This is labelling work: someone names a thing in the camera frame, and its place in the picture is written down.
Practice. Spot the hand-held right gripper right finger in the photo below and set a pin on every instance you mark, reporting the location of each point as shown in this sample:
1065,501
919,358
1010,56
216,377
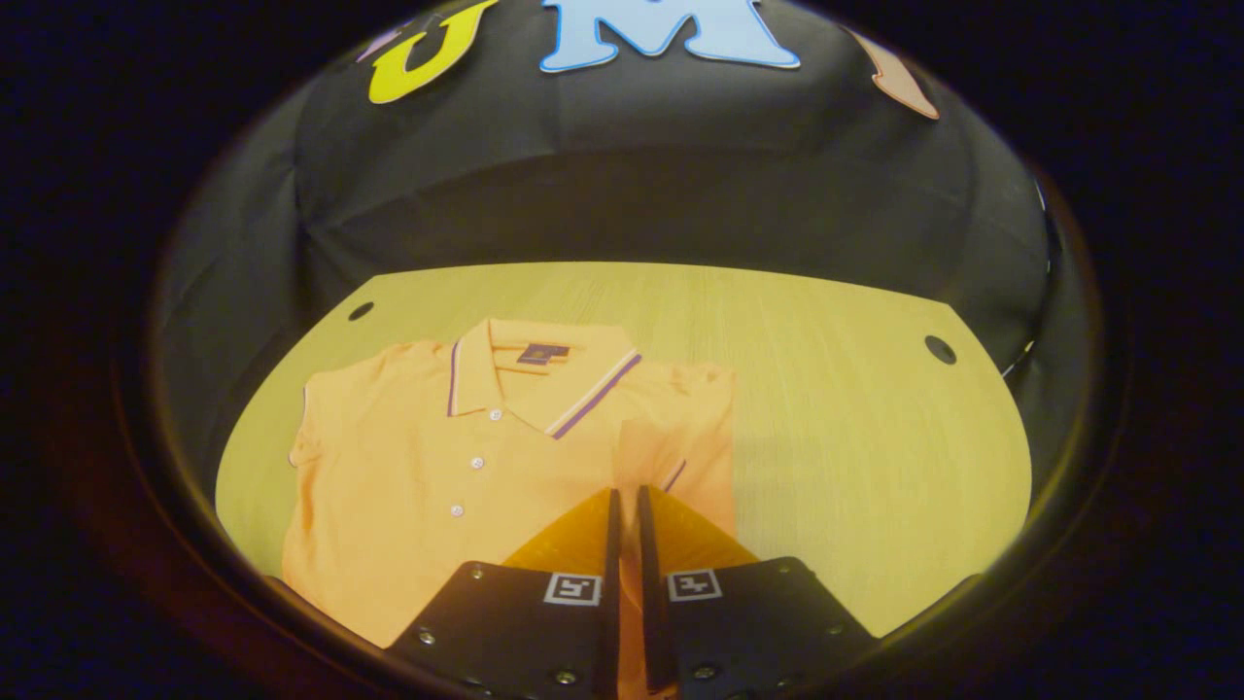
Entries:
653,622

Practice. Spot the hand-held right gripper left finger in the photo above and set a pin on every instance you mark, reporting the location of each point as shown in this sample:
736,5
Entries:
610,622

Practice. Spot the orange T-shirt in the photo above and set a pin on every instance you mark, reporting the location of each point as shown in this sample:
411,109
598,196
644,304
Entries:
408,486

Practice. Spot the black table grommet hole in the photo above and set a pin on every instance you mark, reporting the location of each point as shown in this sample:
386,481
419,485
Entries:
940,349
361,311

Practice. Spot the black backdrop cloth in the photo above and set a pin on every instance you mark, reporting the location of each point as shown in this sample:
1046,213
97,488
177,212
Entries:
622,185

